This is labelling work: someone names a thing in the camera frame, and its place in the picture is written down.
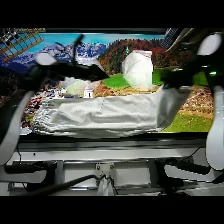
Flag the white pants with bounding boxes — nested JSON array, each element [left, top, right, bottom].
[[32, 84, 192, 138]]

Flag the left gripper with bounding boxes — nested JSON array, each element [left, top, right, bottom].
[[79, 63, 111, 83]]

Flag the black cable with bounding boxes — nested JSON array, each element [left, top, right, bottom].
[[19, 173, 108, 197]]

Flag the silver frame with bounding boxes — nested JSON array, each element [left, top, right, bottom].
[[0, 138, 224, 197]]

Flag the white garment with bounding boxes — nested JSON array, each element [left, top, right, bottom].
[[121, 49, 155, 91]]

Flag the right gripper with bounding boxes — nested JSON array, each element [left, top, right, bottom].
[[160, 67, 189, 90]]

